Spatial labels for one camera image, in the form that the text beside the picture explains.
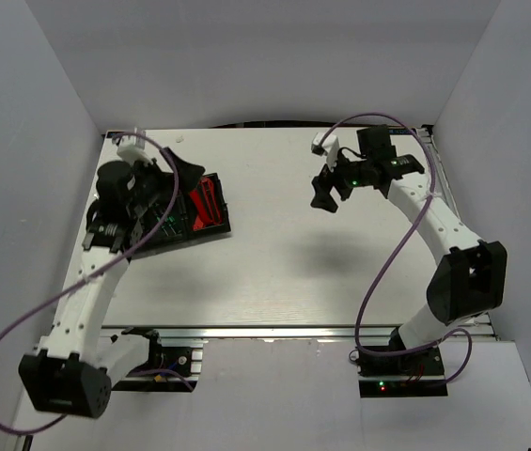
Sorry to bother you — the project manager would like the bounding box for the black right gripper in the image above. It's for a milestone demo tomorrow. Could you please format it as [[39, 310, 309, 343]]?
[[310, 148, 372, 214]]

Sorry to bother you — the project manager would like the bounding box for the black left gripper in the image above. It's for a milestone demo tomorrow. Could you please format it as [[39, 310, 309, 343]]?
[[126, 148, 204, 219]]

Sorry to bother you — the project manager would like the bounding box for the red black utility knife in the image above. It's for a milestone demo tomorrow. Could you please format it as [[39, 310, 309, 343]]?
[[189, 188, 214, 230]]

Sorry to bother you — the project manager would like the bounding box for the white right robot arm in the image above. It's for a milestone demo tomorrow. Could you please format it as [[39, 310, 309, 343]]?
[[311, 126, 508, 375]]

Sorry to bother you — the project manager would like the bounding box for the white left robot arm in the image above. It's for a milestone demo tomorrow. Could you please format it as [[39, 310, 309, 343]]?
[[19, 149, 205, 418]]

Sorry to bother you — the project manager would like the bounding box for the black three-compartment tray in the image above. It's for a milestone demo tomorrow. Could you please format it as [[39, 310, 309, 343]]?
[[133, 173, 231, 259]]

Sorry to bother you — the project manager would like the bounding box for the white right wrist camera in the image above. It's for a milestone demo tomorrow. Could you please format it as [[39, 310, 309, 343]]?
[[310, 132, 340, 172]]

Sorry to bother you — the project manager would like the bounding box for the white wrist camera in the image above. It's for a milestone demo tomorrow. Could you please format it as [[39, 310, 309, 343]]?
[[112, 128, 150, 165], [310, 132, 340, 172]]

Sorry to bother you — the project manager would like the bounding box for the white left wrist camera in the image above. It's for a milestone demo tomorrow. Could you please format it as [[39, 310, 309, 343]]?
[[112, 128, 150, 165]]

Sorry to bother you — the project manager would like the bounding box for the aluminium front rail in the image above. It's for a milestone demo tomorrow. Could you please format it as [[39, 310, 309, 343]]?
[[100, 324, 402, 340]]

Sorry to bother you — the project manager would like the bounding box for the aluminium rail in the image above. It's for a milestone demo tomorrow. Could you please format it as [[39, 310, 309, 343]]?
[[415, 125, 499, 339], [100, 324, 402, 340]]

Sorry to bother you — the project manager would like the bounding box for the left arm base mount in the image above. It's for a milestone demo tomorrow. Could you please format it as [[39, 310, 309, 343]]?
[[110, 327, 197, 393]]

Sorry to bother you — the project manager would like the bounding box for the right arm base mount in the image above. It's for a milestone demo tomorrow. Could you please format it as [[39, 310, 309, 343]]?
[[349, 348, 448, 398]]

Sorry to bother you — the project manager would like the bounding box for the aluminium right side rail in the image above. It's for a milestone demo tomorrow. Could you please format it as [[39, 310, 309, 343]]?
[[415, 125, 499, 339]]

